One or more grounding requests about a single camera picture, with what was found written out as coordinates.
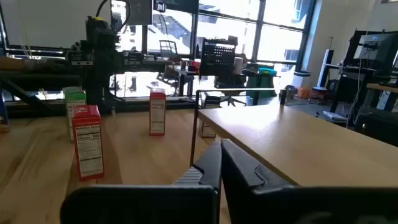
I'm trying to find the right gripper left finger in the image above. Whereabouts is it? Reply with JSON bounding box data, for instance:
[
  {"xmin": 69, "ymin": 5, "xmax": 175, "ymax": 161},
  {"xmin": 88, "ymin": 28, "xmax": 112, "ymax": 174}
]
[{"xmin": 60, "ymin": 141, "xmax": 223, "ymax": 224}]

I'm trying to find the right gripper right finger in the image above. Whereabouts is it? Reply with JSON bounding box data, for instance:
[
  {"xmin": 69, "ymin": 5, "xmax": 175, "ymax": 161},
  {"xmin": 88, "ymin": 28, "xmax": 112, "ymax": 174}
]
[{"xmin": 222, "ymin": 139, "xmax": 398, "ymax": 224}]

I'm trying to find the green Apple Jacks cereal box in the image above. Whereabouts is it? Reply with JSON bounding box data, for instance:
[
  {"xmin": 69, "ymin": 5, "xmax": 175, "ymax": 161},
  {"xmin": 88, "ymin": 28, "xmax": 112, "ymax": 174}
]
[{"xmin": 62, "ymin": 86, "xmax": 87, "ymax": 143}]

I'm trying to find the blue Frosted Flakes cereal box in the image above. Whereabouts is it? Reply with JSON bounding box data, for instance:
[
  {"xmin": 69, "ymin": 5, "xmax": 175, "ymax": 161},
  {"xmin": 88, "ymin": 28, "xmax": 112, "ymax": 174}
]
[{"xmin": 200, "ymin": 95, "xmax": 222, "ymax": 139}]

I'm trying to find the red Froot Loops cereal box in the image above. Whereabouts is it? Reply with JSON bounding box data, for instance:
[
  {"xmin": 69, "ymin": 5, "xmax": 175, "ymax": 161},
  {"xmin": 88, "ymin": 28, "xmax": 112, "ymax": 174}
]
[
  {"xmin": 71, "ymin": 105, "xmax": 105, "ymax": 182},
  {"xmin": 149, "ymin": 88, "xmax": 167, "ymax": 137}
]

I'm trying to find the black-framed wooden-top shelf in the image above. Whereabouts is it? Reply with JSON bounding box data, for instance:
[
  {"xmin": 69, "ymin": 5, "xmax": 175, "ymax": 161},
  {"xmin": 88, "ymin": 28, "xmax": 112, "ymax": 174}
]
[{"xmin": 189, "ymin": 88, "xmax": 398, "ymax": 187}]

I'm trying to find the teal flat stack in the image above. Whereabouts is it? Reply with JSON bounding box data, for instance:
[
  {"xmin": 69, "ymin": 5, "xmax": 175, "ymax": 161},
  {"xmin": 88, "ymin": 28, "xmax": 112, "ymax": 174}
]
[{"xmin": 257, "ymin": 67, "xmax": 277, "ymax": 77}]

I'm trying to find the black office desk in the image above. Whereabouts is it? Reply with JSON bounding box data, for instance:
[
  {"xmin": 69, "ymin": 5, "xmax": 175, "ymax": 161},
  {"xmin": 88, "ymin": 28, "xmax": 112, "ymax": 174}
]
[{"xmin": 174, "ymin": 63, "xmax": 280, "ymax": 98}]

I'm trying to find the mesh-back blue-seat office chair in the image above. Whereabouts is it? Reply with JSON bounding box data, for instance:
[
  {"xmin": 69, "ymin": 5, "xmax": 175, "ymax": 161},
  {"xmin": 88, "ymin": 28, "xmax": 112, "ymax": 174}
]
[{"xmin": 198, "ymin": 37, "xmax": 248, "ymax": 107}]

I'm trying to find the orange box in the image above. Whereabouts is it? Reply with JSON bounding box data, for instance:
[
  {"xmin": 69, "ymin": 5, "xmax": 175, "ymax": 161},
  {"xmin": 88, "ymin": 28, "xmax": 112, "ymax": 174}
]
[{"xmin": 297, "ymin": 87, "xmax": 312, "ymax": 99}]

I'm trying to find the green container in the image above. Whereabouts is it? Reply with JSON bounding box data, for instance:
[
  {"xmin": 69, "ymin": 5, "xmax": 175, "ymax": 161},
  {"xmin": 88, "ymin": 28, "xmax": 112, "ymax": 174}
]
[{"xmin": 247, "ymin": 73, "xmax": 277, "ymax": 90}]

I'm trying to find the black equipment rack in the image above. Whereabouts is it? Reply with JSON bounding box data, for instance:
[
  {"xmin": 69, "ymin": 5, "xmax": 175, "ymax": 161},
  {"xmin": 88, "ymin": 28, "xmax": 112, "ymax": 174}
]
[{"xmin": 329, "ymin": 29, "xmax": 398, "ymax": 131}]

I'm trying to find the white paper roll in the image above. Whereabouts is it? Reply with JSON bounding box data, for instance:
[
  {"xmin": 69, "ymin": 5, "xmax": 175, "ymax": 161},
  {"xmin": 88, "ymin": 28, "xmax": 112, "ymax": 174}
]
[{"xmin": 233, "ymin": 57, "xmax": 244, "ymax": 75}]

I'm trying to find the black-framed large window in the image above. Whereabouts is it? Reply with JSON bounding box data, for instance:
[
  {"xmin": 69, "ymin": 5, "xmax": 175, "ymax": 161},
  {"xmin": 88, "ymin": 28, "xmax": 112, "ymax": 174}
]
[{"xmin": 0, "ymin": 0, "xmax": 315, "ymax": 100}]

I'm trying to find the grey-backed computer monitor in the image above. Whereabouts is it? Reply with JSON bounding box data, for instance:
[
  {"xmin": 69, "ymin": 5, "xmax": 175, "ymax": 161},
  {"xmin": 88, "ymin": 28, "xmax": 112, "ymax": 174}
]
[{"xmin": 353, "ymin": 32, "xmax": 398, "ymax": 68}]

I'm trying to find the black metal rig frame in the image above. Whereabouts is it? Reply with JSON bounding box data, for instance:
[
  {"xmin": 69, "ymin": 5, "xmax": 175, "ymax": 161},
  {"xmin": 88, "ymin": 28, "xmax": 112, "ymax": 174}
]
[{"xmin": 0, "ymin": 70, "xmax": 203, "ymax": 119}]

